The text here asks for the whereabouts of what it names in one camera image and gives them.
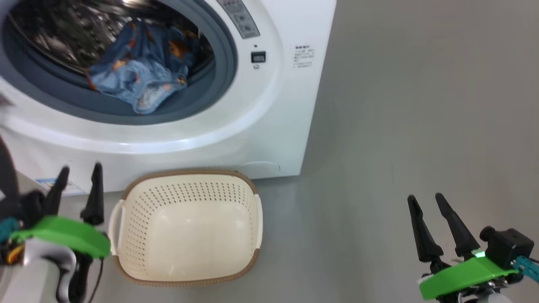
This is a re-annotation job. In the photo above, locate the steel washing drum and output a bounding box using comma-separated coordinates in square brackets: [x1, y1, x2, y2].
[6, 0, 215, 78]

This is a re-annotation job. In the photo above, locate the cream perforated laundry basket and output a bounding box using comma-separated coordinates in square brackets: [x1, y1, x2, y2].
[108, 169, 264, 287]

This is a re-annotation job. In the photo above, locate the round white filter cover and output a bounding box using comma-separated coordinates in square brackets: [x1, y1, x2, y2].
[238, 161, 281, 173]

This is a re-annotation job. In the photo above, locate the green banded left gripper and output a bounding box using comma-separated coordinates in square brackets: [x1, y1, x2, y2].
[8, 163, 111, 303]

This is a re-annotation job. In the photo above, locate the thin black cable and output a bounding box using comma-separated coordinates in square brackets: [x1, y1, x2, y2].
[86, 258, 104, 303]

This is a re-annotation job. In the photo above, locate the white washing machine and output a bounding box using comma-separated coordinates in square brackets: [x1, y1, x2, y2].
[0, 0, 337, 198]

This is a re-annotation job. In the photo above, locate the teal left cable connector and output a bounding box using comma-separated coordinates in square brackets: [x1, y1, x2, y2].
[0, 218, 21, 244]

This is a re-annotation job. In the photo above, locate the blue energy label sticker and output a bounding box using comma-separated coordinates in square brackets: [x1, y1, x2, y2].
[36, 178, 87, 196]

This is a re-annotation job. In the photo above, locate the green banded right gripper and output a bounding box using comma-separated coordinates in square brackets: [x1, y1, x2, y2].
[407, 193, 519, 303]

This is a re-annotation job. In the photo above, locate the teal right cable connector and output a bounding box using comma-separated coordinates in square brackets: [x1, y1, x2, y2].
[513, 255, 539, 283]

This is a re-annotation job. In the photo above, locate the cream and blue cartoon garment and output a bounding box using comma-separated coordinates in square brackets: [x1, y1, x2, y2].
[85, 58, 189, 115]

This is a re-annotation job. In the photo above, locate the teal cable connector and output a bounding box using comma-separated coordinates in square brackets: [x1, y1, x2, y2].
[513, 255, 539, 283]
[0, 218, 21, 244]

